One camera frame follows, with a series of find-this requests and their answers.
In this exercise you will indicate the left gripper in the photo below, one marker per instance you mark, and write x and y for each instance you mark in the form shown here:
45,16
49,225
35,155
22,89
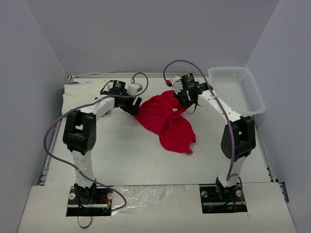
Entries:
129,105

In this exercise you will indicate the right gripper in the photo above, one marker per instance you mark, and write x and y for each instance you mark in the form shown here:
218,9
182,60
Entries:
183,96

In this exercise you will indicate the red t-shirt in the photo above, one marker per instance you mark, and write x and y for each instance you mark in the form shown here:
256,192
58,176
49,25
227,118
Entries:
162,115

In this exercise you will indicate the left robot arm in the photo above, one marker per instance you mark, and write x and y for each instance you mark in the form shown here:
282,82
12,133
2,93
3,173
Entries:
80,129

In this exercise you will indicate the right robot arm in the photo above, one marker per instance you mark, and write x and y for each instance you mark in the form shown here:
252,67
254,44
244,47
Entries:
238,139

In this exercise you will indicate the white plastic basket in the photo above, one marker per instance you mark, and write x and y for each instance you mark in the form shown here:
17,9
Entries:
236,86

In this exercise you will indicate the folded white t-shirt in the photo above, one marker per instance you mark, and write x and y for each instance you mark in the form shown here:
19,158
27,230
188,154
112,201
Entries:
81,93

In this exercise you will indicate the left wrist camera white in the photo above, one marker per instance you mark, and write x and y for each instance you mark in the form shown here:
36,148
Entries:
134,88

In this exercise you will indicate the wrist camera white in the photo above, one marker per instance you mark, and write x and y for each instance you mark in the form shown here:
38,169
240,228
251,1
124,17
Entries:
177,86
134,88

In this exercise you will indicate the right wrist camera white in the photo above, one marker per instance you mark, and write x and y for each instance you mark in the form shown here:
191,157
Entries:
177,86

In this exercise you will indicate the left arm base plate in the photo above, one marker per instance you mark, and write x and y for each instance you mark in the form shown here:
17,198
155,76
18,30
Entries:
99,205

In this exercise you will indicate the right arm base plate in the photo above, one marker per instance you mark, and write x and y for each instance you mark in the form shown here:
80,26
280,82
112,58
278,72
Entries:
211,203

